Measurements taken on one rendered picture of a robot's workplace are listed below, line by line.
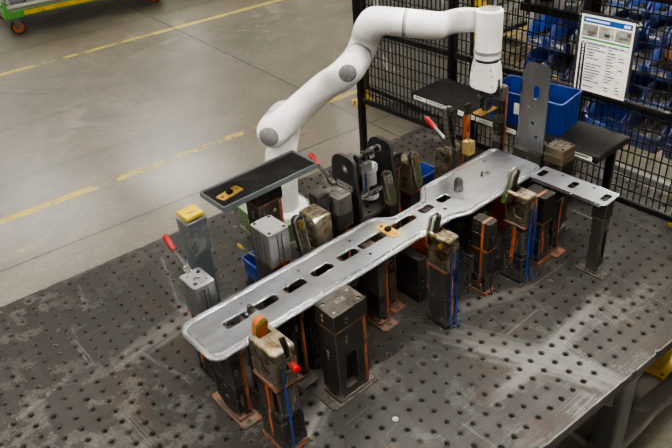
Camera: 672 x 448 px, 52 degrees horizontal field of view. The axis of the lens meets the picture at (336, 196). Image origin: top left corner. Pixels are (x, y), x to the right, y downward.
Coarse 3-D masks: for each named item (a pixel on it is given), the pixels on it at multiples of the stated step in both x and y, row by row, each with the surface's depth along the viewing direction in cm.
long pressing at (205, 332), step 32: (480, 160) 250; (512, 160) 249; (448, 192) 233; (480, 192) 232; (416, 224) 218; (320, 256) 207; (352, 256) 206; (384, 256) 205; (256, 288) 196; (320, 288) 194; (192, 320) 186; (224, 320) 185; (288, 320) 185; (224, 352) 175
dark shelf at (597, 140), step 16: (448, 80) 308; (416, 96) 298; (432, 96) 295; (448, 96) 293; (464, 96) 292; (512, 128) 265; (576, 128) 260; (592, 128) 259; (544, 144) 256; (576, 144) 250; (592, 144) 249; (608, 144) 248; (624, 144) 251; (592, 160) 243
